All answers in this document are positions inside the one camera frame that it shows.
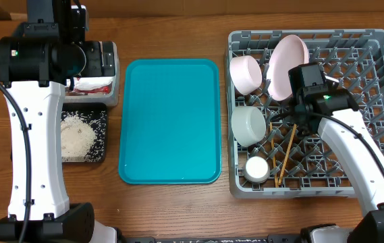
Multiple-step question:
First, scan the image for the grey bowl with rice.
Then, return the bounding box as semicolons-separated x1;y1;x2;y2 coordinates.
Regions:
231;106;267;147

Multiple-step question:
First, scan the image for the pink shallow bowl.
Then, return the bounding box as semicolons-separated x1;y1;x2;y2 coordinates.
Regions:
229;55;263;95

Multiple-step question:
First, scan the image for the small white cup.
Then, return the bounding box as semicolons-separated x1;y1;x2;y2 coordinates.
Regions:
243;156;270;183

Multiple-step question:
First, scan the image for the wooden chopstick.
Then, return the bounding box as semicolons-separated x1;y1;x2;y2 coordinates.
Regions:
269;122;279;188
276;124;297;186

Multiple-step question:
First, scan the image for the red snack wrapper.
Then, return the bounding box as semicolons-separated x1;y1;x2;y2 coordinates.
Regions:
72;86;111;95

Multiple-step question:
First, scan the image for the large white plate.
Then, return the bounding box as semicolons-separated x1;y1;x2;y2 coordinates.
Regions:
266;35;309;101

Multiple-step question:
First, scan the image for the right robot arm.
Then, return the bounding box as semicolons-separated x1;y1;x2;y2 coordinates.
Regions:
288;63;384;242

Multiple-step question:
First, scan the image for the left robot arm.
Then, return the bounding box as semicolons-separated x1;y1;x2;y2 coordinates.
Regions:
0;0;121;242

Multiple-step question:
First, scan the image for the grey dishwasher rack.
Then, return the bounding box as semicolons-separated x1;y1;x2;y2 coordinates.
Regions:
228;29;384;198

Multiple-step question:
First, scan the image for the clear plastic waste bin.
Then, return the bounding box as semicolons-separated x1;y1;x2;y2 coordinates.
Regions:
64;41;120;106

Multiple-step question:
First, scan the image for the teal serving tray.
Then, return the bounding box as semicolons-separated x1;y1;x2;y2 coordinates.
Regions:
118;59;222;184

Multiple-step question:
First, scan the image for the black plastic tray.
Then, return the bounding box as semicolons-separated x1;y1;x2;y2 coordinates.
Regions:
59;103;109;165

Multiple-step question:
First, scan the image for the pile of rice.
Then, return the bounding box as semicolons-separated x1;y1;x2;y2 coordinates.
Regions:
59;113;107;163

